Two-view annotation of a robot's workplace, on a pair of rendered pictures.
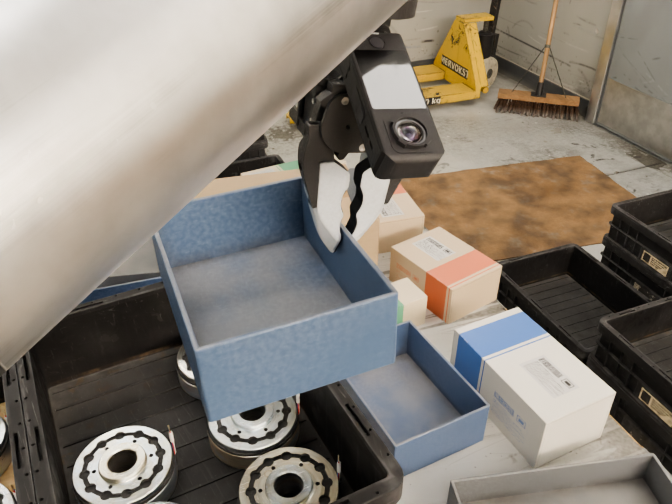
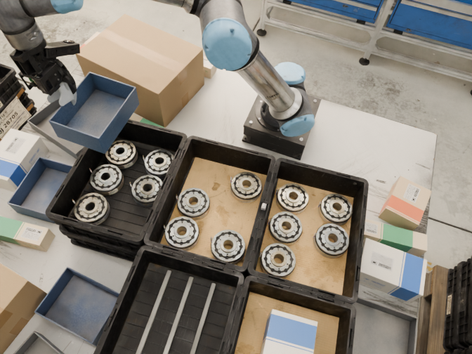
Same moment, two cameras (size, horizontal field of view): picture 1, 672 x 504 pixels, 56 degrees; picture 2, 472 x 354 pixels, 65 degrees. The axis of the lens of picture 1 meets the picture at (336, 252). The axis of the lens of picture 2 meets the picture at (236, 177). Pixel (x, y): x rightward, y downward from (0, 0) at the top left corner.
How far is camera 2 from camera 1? 1.17 m
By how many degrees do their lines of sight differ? 82
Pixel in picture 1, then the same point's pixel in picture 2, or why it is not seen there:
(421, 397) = (39, 191)
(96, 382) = not seen: hidden behind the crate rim
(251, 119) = not seen: outside the picture
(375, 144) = (76, 46)
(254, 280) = (90, 129)
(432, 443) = (64, 166)
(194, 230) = (89, 140)
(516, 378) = (23, 152)
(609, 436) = not seen: hidden behind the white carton
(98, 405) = (135, 228)
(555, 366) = (8, 145)
